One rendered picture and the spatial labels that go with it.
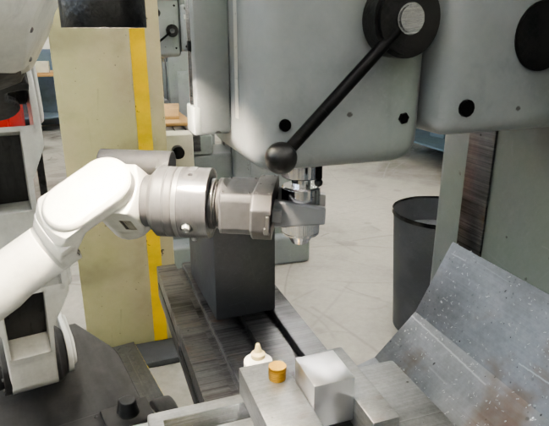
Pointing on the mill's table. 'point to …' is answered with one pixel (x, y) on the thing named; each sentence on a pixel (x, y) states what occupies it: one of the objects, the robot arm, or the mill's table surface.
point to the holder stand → (234, 273)
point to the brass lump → (277, 371)
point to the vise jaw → (274, 399)
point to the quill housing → (315, 84)
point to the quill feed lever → (395, 13)
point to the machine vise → (210, 409)
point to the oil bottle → (256, 357)
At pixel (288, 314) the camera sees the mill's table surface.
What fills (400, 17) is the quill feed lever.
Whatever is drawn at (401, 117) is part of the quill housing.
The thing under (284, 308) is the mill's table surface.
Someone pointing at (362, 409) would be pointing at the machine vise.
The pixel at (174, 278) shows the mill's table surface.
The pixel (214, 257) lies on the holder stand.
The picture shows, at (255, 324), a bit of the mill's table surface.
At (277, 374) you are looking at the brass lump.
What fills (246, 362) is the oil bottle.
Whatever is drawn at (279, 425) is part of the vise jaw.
